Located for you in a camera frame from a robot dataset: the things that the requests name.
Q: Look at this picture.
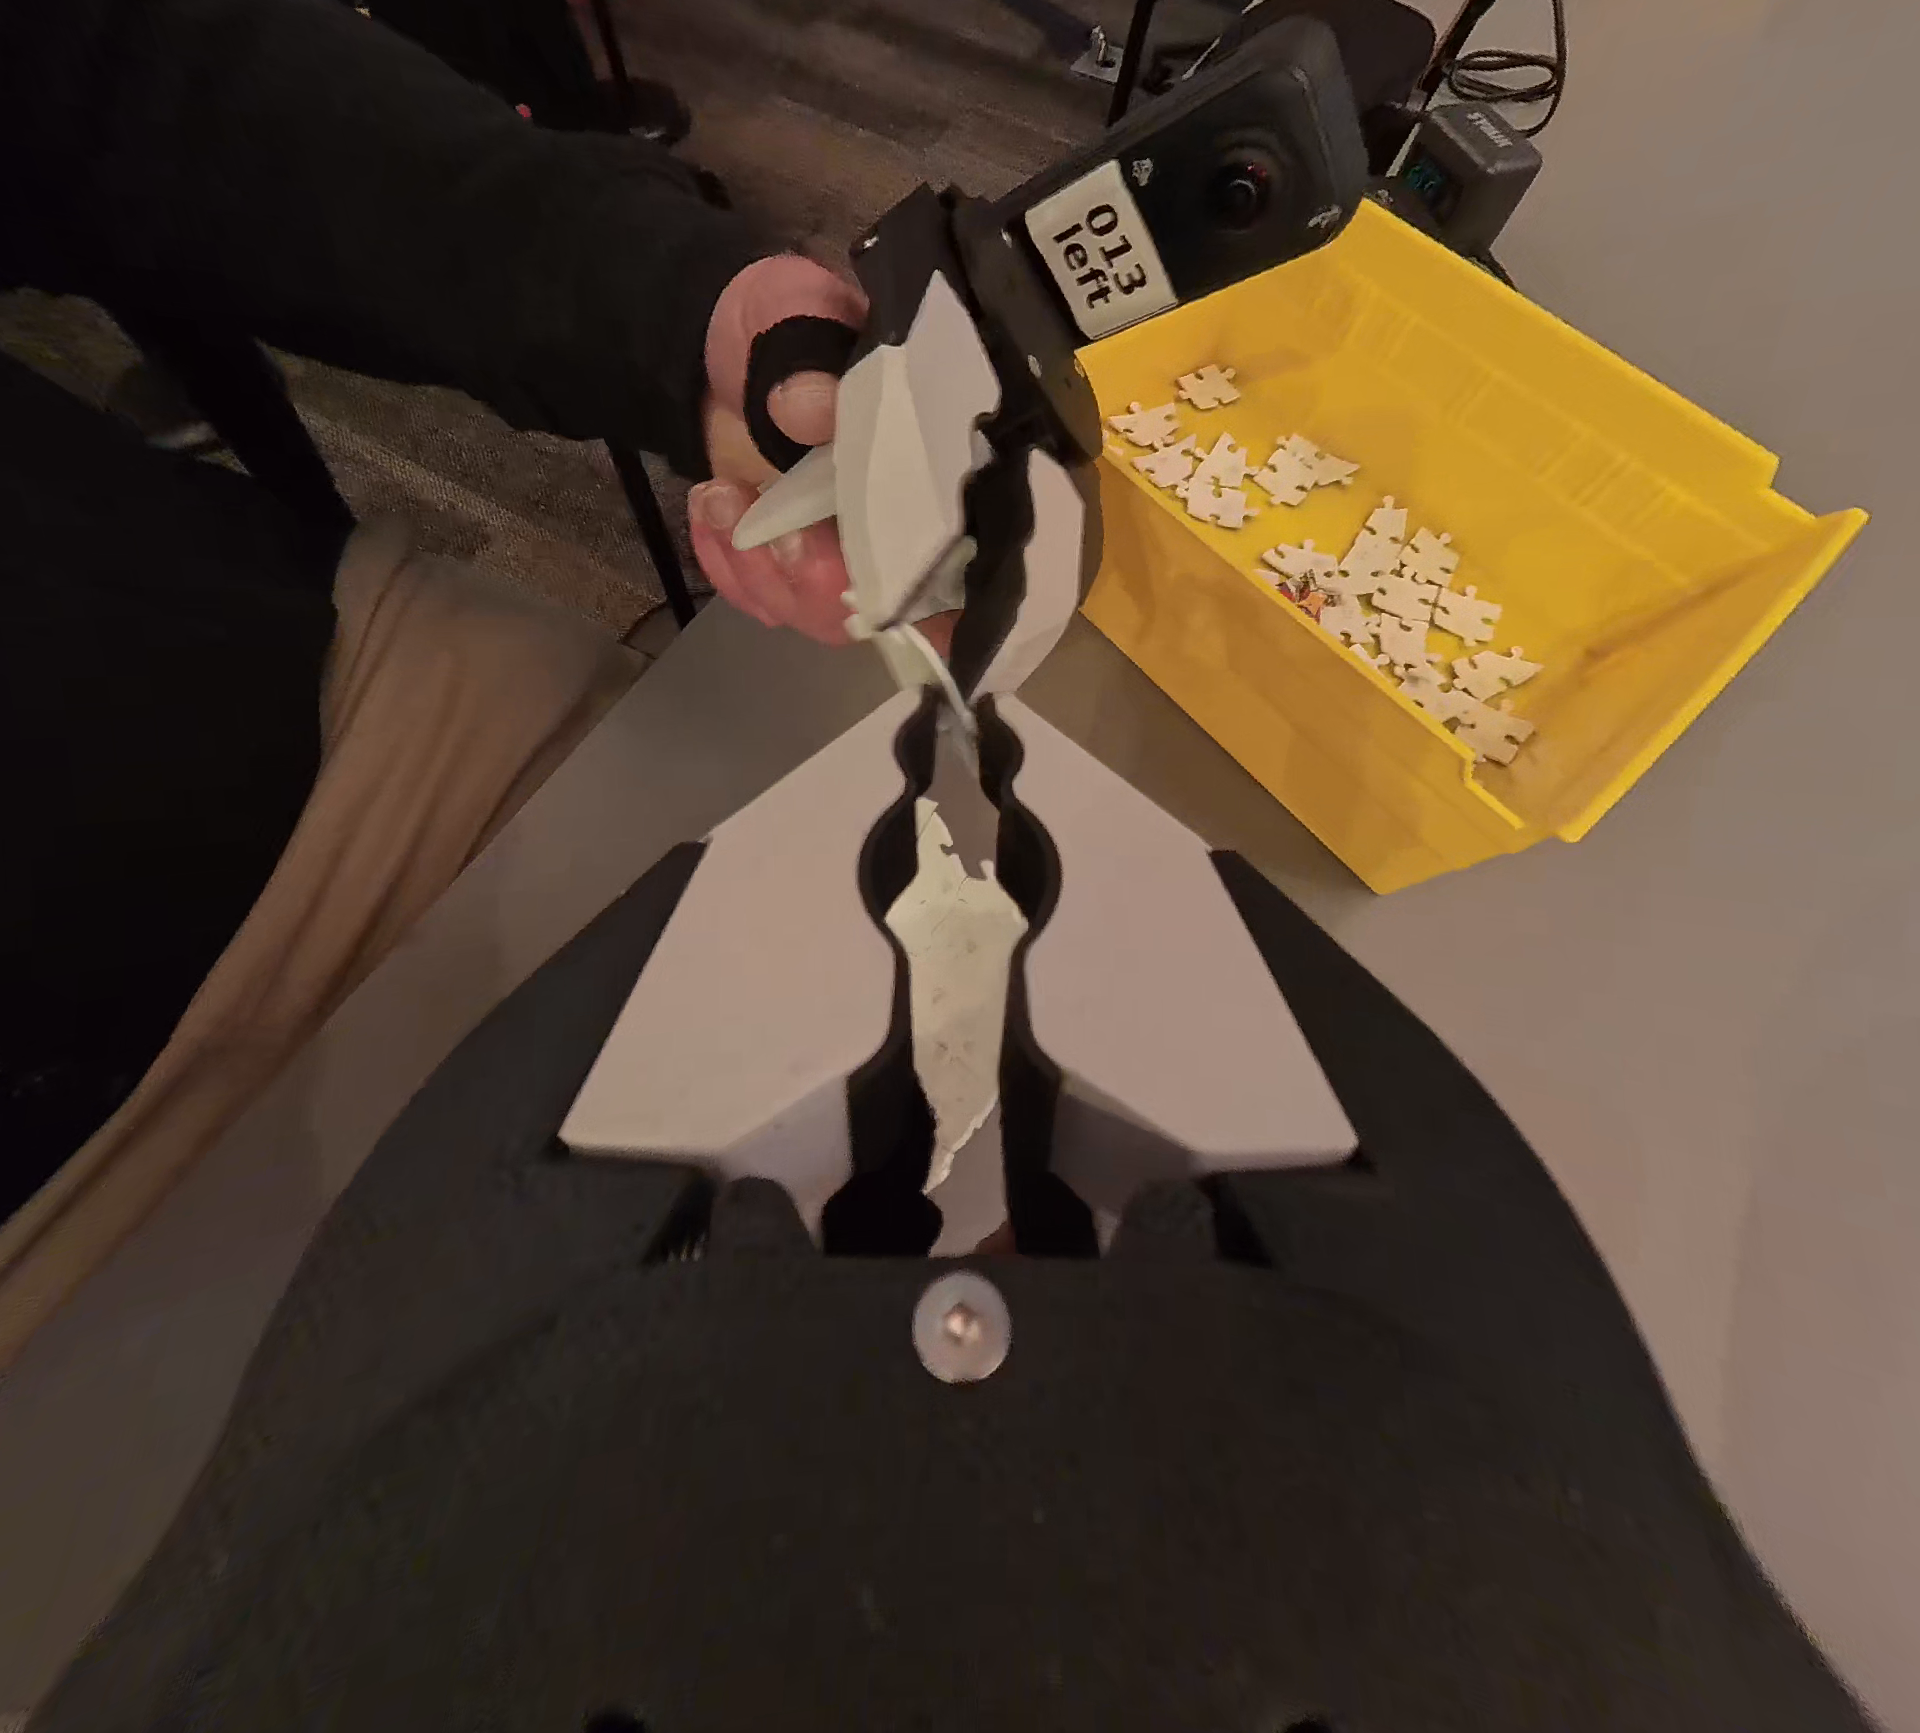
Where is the black rounded device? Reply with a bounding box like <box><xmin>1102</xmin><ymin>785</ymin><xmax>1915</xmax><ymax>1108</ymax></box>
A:
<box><xmin>1244</xmin><ymin>0</ymin><xmax>1438</xmax><ymax>162</ymax></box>

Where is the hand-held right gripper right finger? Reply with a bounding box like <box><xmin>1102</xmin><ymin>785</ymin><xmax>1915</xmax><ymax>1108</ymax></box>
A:
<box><xmin>965</xmin><ymin>694</ymin><xmax>1361</xmax><ymax>1255</ymax></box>

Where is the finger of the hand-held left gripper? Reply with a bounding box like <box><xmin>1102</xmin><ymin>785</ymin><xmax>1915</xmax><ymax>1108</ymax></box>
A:
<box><xmin>955</xmin><ymin>410</ymin><xmax>1107</xmax><ymax>702</ymax></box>
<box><xmin>827</xmin><ymin>271</ymin><xmax>1003</xmax><ymax>654</ymax></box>

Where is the pile of puzzle pieces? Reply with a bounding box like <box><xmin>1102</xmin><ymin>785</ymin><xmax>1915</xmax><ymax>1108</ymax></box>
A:
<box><xmin>1106</xmin><ymin>365</ymin><xmax>1548</xmax><ymax>768</ymax></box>

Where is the black cable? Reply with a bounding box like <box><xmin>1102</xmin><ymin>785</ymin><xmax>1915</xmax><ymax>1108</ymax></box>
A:
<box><xmin>1415</xmin><ymin>0</ymin><xmax>1571</xmax><ymax>118</ymax></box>

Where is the black power adapter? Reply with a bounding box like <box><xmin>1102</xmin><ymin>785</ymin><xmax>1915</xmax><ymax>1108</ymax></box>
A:
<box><xmin>1385</xmin><ymin>102</ymin><xmax>1544</xmax><ymax>260</ymax></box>

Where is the person's left hand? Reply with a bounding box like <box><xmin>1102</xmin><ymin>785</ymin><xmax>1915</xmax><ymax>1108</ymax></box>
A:
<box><xmin>689</xmin><ymin>254</ymin><xmax>875</xmax><ymax>649</ymax></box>

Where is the single white puzzle piece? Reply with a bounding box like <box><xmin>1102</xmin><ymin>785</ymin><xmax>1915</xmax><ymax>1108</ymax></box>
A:
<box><xmin>857</xmin><ymin>615</ymin><xmax>986</xmax><ymax>753</ymax></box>

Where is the person's black jacket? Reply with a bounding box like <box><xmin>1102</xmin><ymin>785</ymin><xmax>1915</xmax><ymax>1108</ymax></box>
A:
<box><xmin>0</xmin><ymin>344</ymin><xmax>349</xmax><ymax>1229</ymax></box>

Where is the yellow plastic bin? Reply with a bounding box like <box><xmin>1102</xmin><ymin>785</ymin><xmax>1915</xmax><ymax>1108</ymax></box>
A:
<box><xmin>1072</xmin><ymin>201</ymin><xmax>1869</xmax><ymax>898</ymax></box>

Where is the person's left forearm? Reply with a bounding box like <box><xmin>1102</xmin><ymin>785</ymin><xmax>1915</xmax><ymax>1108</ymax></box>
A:
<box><xmin>0</xmin><ymin>0</ymin><xmax>785</xmax><ymax>482</ymax></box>

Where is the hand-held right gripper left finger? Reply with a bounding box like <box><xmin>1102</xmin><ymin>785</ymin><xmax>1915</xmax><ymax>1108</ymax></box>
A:
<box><xmin>557</xmin><ymin>694</ymin><xmax>961</xmax><ymax>1255</ymax></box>

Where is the black chair leg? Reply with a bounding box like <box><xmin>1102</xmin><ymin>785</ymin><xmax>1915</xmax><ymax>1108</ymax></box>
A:
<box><xmin>599</xmin><ymin>434</ymin><xmax>702</xmax><ymax>633</ymax></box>

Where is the partly built white puzzle ball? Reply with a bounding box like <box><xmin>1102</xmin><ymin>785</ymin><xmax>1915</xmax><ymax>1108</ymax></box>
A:
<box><xmin>882</xmin><ymin>795</ymin><xmax>1034</xmax><ymax>1199</ymax></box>

